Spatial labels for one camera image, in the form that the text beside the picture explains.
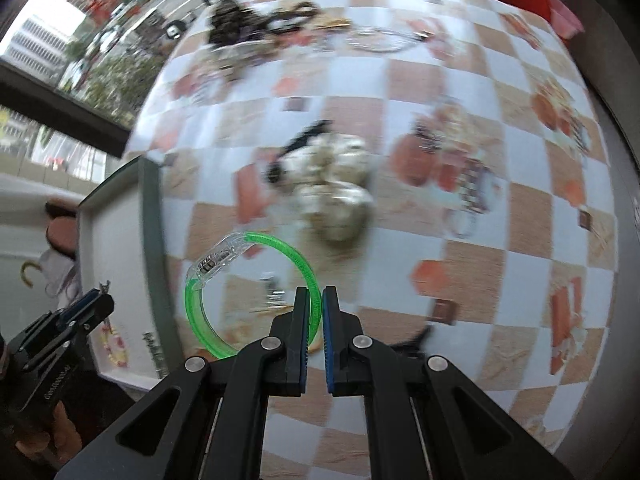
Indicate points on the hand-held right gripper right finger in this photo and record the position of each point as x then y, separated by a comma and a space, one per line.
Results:
328, 345

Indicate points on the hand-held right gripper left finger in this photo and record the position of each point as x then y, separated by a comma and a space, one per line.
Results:
300, 345

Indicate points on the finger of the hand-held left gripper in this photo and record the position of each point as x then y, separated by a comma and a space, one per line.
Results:
97, 312
80, 305

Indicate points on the grey cardboard box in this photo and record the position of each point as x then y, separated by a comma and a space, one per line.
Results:
117, 255

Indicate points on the person's left hand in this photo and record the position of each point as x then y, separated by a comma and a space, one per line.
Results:
62, 435

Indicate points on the brown slipper pink sole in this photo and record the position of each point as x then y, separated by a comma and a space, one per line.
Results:
62, 237
59, 208

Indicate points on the checkered printed tablecloth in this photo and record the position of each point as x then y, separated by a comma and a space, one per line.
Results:
400, 270

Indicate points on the black hair clip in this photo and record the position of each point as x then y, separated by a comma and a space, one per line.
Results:
300, 142

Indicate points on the leopard print scrunchie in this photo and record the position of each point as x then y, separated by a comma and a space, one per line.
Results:
231, 20

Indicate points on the black gold hair accessory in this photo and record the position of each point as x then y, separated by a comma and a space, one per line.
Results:
292, 16

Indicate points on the pink plastic object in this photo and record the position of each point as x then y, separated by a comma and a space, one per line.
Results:
566, 17

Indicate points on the dark window frame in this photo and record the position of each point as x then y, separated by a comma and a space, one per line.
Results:
60, 105

